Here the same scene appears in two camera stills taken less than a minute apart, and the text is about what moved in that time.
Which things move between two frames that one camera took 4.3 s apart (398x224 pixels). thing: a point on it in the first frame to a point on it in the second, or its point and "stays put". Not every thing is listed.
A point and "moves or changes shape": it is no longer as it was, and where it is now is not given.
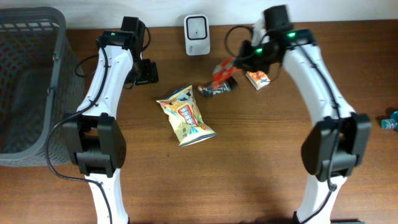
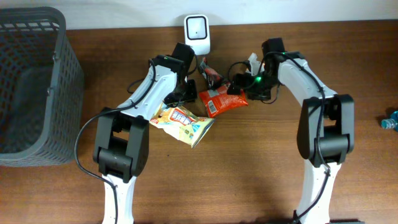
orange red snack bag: (224, 71) to (218, 101)
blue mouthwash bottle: (391, 123) stays put
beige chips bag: (185, 118) moves or changes shape
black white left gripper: (147, 73) to (189, 90)
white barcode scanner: (197, 35) stays put
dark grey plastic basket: (42, 81) stays put
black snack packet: (209, 90) to (212, 78)
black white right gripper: (245, 55) to (236, 83)
